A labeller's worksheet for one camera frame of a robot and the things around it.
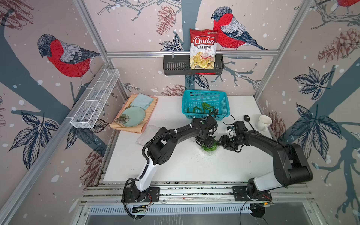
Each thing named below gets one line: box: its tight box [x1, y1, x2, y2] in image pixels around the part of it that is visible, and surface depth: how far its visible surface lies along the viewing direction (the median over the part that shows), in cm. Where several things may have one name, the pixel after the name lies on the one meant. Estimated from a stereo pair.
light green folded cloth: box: [130, 92, 154, 111], surface depth 120 cm
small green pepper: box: [186, 102, 216, 114], surface depth 116 cm
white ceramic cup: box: [256, 114, 273, 133], surface depth 97 cm
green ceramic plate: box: [120, 106, 146, 128], surface depth 110 cm
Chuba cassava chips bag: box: [189, 28, 219, 70], surface depth 87 cm
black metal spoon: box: [243, 114, 255, 132], surface depth 108 cm
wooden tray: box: [109, 93, 158, 134], surface depth 112 cm
